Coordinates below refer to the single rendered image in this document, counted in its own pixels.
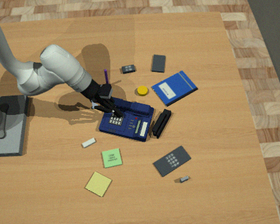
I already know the yellow cylinder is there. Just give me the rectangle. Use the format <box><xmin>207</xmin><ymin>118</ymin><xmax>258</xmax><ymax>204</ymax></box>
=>
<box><xmin>138</xmin><ymin>86</ymin><xmax>147</xmax><ymax>96</ymax></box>

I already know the blue telephone handset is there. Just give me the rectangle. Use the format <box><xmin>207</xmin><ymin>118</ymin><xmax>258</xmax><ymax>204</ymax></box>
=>
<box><xmin>112</xmin><ymin>97</ymin><xmax>150</xmax><ymax>116</ymax></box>

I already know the blue notebook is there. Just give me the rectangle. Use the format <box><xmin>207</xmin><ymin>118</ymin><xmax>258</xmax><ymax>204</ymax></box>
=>
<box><xmin>152</xmin><ymin>71</ymin><xmax>198</xmax><ymax>107</ymax></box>

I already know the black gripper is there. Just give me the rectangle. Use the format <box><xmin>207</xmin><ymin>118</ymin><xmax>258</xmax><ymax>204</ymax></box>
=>
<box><xmin>80</xmin><ymin>79</ymin><xmax>124</xmax><ymax>117</ymax></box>

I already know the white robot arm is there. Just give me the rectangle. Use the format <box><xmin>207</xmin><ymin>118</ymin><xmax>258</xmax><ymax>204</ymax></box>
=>
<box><xmin>0</xmin><ymin>26</ymin><xmax>113</xmax><ymax>139</ymax></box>

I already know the yellow sticky note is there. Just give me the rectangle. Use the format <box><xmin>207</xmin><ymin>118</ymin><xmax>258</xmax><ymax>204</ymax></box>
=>
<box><xmin>86</xmin><ymin>172</ymin><xmax>112</xmax><ymax>197</ymax></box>

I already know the grey keypad panel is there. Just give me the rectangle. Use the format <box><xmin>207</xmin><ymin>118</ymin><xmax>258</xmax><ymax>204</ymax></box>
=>
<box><xmin>153</xmin><ymin>145</ymin><xmax>191</xmax><ymax>177</ymax></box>

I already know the green sticky note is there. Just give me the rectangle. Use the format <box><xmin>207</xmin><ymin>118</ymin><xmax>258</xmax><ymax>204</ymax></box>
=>
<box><xmin>102</xmin><ymin>149</ymin><xmax>122</xmax><ymax>168</ymax></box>

